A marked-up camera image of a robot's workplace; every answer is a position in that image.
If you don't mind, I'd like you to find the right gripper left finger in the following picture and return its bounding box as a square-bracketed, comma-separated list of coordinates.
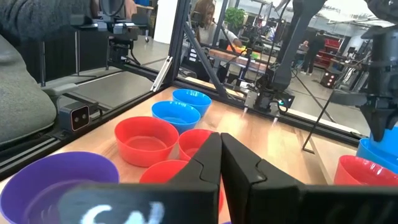
[58, 132, 223, 224]

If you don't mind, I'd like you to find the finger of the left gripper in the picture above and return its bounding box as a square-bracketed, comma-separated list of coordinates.
[360, 105, 388, 142]
[387, 105, 398, 130]

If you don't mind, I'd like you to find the person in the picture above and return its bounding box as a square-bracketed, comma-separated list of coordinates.
[191, 0, 243, 49]
[300, 30, 326, 77]
[0, 0, 137, 146]

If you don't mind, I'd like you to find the purple plastic mini bowl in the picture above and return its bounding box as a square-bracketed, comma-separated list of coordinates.
[0, 151, 121, 224]

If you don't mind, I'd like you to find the black aluminium table frame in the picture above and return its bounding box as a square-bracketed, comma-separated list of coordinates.
[0, 0, 363, 182]

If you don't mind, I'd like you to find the red plastic mini bowl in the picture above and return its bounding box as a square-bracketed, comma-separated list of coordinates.
[139, 159, 224, 212]
[178, 128, 215, 162]
[114, 116, 180, 168]
[334, 154, 398, 187]

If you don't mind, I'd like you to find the green potted plant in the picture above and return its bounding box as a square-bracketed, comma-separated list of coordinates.
[223, 6, 246, 30]

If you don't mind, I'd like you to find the red tool cabinet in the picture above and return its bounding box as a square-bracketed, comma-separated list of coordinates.
[313, 37, 343, 68]

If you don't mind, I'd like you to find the black computer box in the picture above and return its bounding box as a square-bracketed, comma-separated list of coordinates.
[319, 70, 338, 90]

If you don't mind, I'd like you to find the silver metal bracket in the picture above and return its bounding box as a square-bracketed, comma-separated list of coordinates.
[150, 55, 174, 93]

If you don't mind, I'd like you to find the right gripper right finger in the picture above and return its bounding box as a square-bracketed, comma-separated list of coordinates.
[221, 133, 398, 224]

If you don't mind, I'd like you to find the small black table camera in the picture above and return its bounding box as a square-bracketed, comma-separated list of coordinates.
[58, 101, 91, 132]

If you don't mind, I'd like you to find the grey chair armrest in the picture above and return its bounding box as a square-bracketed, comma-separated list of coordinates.
[40, 82, 80, 97]

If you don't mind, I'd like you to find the black teleoperation device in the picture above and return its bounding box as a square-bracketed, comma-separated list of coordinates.
[70, 12, 150, 65]

